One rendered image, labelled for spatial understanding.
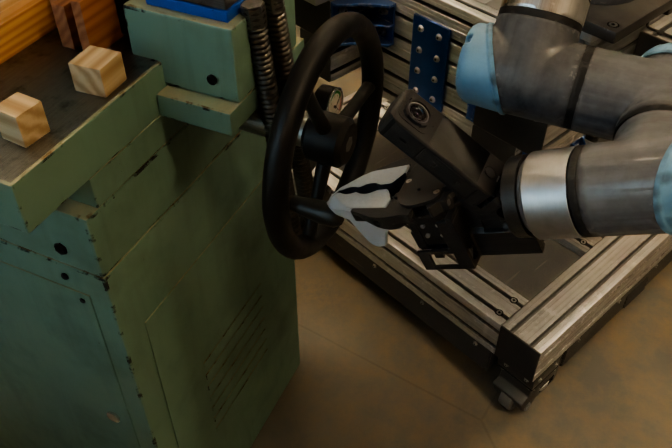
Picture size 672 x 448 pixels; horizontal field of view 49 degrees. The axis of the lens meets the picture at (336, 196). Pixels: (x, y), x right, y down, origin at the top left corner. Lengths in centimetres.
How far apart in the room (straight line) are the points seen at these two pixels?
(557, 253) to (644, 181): 105
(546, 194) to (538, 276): 97
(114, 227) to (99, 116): 14
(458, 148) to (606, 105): 13
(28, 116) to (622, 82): 52
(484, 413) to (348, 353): 31
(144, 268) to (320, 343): 80
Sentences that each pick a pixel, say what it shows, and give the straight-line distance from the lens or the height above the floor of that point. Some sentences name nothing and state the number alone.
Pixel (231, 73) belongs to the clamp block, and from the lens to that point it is 79.
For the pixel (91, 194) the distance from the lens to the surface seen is 80.
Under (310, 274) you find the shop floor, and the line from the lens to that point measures 179.
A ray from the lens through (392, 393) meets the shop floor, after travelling 159.
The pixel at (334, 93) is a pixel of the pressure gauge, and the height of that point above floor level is 69.
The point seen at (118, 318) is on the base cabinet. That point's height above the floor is 64.
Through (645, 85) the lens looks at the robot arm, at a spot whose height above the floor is 99.
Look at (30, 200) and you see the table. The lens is 73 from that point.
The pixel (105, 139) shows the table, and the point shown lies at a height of 87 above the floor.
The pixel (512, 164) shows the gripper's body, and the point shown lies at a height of 94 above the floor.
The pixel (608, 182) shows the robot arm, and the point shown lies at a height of 97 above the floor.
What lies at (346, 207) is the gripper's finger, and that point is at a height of 85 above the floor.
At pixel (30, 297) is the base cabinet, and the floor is 62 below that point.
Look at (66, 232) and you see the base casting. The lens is 84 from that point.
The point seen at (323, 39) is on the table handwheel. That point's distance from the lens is 75.
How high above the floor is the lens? 132
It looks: 41 degrees down
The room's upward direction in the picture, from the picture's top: straight up
